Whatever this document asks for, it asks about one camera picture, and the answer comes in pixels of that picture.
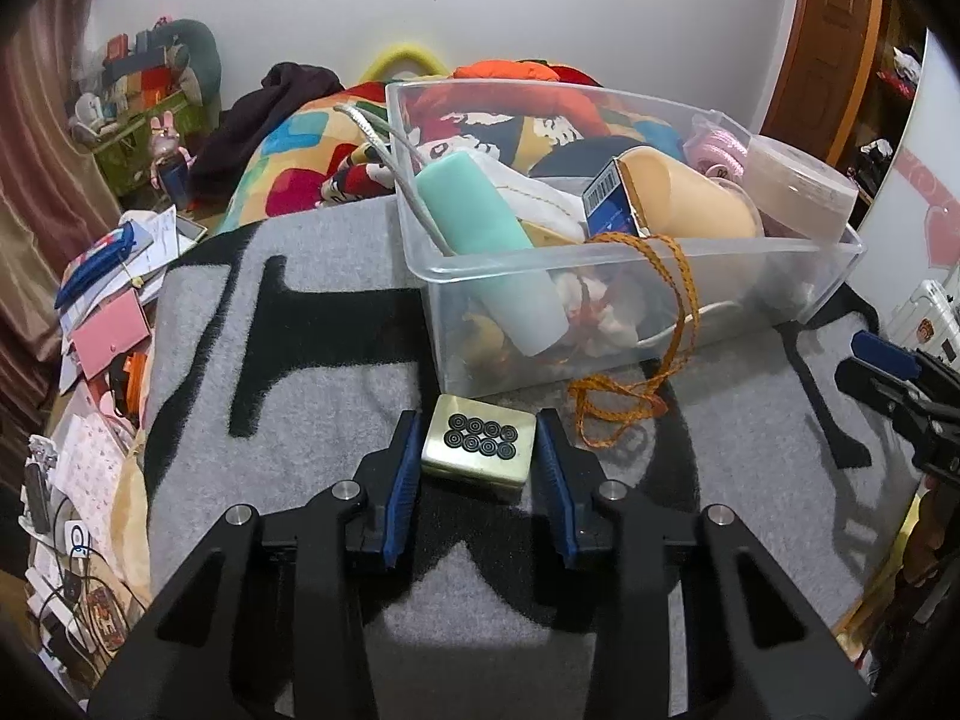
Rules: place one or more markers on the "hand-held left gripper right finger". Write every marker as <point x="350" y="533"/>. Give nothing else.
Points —
<point x="559" y="495"/>

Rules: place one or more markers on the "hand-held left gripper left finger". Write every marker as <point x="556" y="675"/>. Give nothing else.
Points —
<point x="397" y="495"/>

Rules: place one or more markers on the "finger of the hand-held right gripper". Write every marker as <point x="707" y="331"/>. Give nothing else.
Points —
<point x="870" y="382"/>
<point x="885" y="351"/>

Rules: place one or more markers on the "mahjong tile with black dots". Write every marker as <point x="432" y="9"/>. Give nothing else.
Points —
<point x="480" y="457"/>

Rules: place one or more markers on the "clear plastic storage bin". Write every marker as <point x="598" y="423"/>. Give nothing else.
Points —
<point x="795" y="277"/>

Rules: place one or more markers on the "beige lidded plastic tub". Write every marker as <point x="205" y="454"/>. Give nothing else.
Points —
<point x="697" y="195"/>

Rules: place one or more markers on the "mint green case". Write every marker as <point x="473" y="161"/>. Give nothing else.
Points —
<point x="480" y="217"/>

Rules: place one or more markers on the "small blue box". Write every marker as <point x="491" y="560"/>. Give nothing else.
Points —
<point x="611" y="210"/>

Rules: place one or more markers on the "person's right hand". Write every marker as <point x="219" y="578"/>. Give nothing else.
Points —
<point x="937" y="532"/>

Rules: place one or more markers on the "white suitcase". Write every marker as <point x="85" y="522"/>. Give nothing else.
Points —
<point x="926" y="322"/>

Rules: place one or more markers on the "grey and black blanket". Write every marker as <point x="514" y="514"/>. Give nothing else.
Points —
<point x="750" y="427"/>

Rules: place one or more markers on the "white panel with pink hearts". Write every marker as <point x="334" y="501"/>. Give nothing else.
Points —
<point x="922" y="225"/>

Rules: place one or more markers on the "wooden wardrobe shelf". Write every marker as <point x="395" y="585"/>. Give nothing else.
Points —
<point x="892" y="90"/>

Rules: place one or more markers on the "white sticker sheet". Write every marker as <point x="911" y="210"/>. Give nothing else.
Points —
<point x="90" y="465"/>

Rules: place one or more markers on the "wooden door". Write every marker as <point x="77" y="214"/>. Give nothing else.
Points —
<point x="825" y="30"/>

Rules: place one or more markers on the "pink wallet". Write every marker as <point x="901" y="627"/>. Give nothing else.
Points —
<point x="112" y="334"/>

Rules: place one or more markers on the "pile of papers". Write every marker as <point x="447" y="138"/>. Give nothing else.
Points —
<point x="157" y="255"/>

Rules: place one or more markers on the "colourful patchwork quilt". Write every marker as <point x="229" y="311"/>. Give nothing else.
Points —
<point x="300" y="142"/>

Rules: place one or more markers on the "blue pencil case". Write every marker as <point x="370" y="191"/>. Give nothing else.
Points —
<point x="97" y="266"/>

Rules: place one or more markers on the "dark purple cloth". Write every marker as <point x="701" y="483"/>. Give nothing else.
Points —
<point x="255" y="120"/>

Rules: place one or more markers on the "pink rabbit toy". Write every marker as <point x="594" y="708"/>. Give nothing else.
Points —
<point x="169" y="157"/>

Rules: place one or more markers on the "orange cushion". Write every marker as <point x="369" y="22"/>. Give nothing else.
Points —
<point x="502" y="69"/>

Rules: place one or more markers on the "grey-green neck pillow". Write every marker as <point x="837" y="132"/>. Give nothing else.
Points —
<point x="206" y="60"/>

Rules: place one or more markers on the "pink curtain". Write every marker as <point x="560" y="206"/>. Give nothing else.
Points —
<point x="37" y="165"/>

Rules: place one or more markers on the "pile of colourful boxes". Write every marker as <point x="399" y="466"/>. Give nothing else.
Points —
<point x="131" y="75"/>

